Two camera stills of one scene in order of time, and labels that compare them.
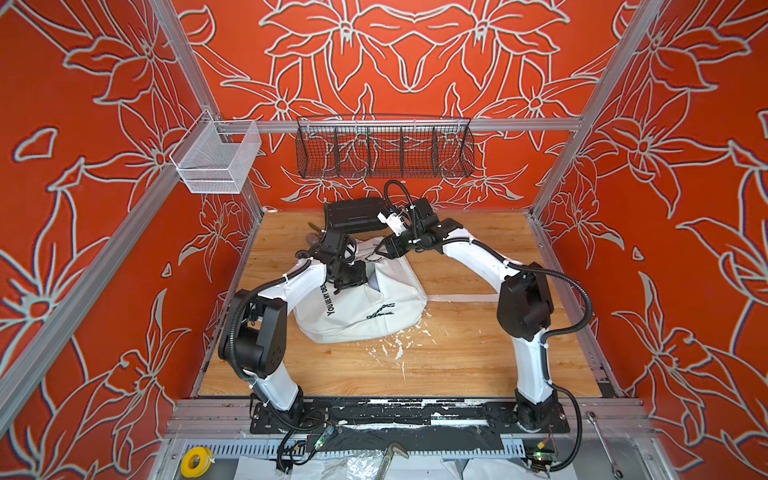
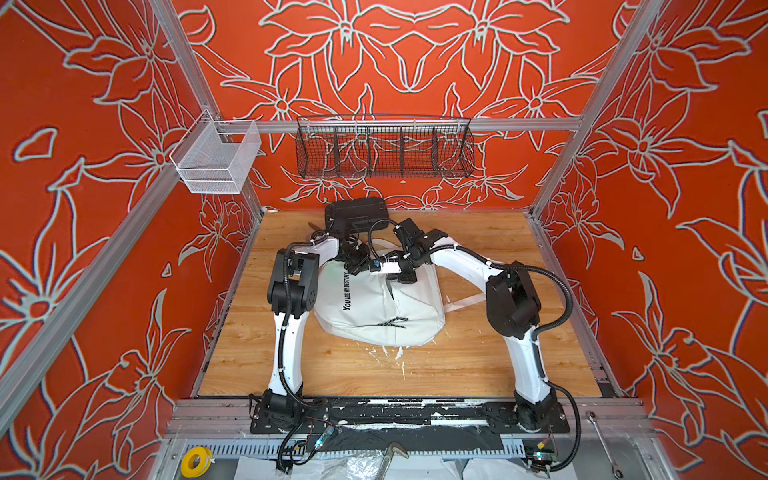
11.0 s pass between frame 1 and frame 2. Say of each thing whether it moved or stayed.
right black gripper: moved
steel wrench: stayed
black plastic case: stayed
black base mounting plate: stayed
